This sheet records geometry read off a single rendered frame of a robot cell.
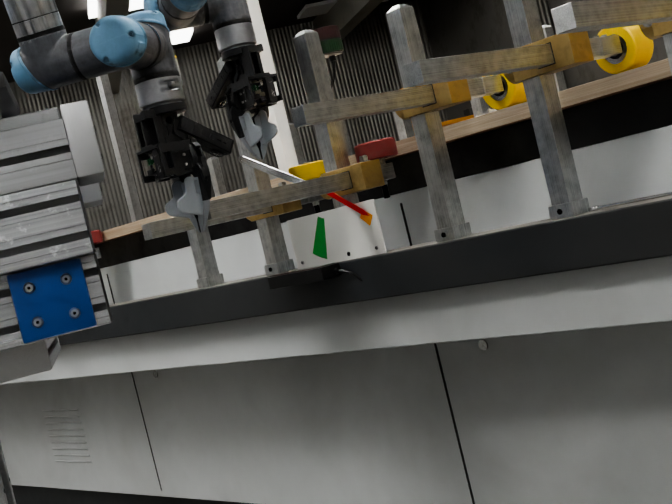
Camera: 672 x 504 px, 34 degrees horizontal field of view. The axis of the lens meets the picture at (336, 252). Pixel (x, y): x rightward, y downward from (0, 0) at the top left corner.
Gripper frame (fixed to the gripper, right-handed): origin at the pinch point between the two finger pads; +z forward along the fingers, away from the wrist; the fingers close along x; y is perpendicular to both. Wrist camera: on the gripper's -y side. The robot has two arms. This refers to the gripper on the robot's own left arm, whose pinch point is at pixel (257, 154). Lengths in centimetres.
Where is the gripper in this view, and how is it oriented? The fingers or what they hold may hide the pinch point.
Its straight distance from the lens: 211.7
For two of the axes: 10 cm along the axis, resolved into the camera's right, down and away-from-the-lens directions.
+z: 2.4, 9.7, 0.3
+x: 7.3, -2.0, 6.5
